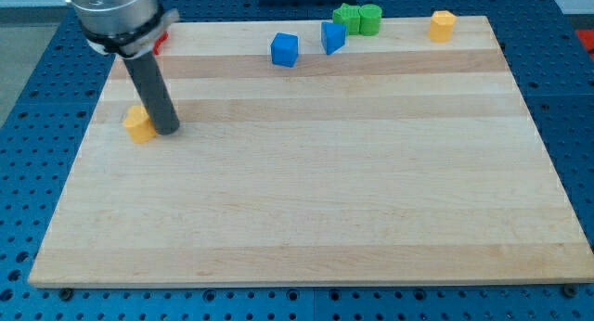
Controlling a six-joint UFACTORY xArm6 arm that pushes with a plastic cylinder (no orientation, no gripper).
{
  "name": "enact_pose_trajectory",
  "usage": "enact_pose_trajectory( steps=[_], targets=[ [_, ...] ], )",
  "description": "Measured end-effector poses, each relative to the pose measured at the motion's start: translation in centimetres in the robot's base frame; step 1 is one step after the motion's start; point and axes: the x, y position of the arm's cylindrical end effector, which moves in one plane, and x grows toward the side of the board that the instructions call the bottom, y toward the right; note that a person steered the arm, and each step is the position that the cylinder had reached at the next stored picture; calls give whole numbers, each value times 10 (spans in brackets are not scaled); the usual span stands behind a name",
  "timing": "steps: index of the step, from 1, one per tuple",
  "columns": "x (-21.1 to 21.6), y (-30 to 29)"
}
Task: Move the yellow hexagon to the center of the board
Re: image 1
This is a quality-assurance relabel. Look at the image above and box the wooden board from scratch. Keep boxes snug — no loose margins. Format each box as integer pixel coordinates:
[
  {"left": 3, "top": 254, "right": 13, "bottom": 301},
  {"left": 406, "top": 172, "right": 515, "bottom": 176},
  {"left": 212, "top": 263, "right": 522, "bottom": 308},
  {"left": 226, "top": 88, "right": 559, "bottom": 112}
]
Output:
[{"left": 29, "top": 16, "right": 593, "bottom": 289}]

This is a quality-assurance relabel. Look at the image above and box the red block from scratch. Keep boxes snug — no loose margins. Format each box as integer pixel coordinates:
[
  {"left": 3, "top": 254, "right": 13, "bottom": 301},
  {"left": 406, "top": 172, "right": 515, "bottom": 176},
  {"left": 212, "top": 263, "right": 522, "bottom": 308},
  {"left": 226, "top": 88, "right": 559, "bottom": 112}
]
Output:
[{"left": 152, "top": 32, "right": 169, "bottom": 56}]

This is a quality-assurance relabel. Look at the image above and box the yellow hexagon block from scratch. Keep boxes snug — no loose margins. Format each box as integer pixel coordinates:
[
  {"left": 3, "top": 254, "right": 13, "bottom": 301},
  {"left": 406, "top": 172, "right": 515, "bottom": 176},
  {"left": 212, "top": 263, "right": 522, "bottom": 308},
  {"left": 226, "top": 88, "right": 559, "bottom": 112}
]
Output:
[{"left": 428, "top": 10, "right": 457, "bottom": 43}]

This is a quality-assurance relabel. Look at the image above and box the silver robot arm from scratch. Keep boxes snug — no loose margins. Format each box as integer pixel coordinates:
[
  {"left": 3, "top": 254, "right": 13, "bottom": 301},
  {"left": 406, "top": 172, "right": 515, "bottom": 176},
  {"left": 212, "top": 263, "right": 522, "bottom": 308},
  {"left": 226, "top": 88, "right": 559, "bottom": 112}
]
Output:
[{"left": 67, "top": 0, "right": 180, "bottom": 135}]

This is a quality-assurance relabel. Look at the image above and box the blue triangular block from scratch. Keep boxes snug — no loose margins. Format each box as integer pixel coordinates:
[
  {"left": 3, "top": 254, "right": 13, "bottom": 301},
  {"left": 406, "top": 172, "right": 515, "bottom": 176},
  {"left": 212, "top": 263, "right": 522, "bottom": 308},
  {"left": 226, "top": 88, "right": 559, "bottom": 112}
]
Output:
[{"left": 320, "top": 22, "right": 347, "bottom": 55}]

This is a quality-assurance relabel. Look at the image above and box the blue cube block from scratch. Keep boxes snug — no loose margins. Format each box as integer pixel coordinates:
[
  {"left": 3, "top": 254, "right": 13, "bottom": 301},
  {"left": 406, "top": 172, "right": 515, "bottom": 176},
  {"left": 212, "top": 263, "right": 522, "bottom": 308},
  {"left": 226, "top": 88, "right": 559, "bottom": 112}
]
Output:
[{"left": 270, "top": 32, "right": 299, "bottom": 68}]

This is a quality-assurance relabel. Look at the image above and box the green cylinder block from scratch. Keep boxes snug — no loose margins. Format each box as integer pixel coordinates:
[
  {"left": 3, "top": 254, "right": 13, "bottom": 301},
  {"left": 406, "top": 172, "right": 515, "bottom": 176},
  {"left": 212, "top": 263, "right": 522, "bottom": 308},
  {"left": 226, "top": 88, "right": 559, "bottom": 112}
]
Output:
[{"left": 359, "top": 4, "right": 382, "bottom": 36}]

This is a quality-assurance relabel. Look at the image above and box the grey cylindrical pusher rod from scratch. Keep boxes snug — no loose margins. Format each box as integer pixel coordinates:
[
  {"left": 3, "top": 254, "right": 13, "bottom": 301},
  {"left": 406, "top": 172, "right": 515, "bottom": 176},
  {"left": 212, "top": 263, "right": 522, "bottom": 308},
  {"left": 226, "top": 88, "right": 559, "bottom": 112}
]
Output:
[{"left": 123, "top": 51, "right": 180, "bottom": 135}]

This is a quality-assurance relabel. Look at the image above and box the green star block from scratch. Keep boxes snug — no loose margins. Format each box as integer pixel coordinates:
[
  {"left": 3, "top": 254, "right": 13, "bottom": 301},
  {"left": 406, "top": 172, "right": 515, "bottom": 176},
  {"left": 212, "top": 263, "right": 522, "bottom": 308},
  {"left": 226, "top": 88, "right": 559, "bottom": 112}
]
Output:
[{"left": 332, "top": 4, "right": 361, "bottom": 35}]

